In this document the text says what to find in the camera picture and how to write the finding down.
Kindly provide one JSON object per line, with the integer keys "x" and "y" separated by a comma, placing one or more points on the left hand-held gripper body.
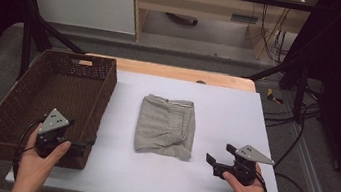
{"x": 52, "y": 133}

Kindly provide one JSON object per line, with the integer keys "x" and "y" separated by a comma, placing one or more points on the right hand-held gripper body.
{"x": 244, "y": 168}

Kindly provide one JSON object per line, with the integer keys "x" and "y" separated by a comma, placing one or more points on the brown woven basket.
{"x": 58, "y": 87}

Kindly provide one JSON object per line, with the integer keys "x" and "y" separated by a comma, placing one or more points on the grey pants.
{"x": 164, "y": 125}

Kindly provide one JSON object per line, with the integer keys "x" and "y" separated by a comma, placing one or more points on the person's left hand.
{"x": 33, "y": 167}

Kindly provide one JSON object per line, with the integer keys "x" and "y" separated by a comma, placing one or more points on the white board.
{"x": 221, "y": 123}

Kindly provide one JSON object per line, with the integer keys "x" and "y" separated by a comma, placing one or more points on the yellow and black tool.
{"x": 272, "y": 96}

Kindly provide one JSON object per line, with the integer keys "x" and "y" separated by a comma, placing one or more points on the black metal stand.
{"x": 26, "y": 45}
{"x": 299, "y": 94}

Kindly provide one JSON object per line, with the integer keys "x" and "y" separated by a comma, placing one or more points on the wooden table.
{"x": 168, "y": 71}

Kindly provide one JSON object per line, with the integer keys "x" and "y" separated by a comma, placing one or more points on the grey label plate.
{"x": 244, "y": 18}

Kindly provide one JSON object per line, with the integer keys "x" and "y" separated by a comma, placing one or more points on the dark object under desk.
{"x": 182, "y": 19}

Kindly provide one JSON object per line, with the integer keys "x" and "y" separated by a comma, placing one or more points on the light wooden desk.
{"x": 198, "y": 4}

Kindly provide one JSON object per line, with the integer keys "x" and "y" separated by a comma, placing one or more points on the aluminium rail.
{"x": 313, "y": 190}

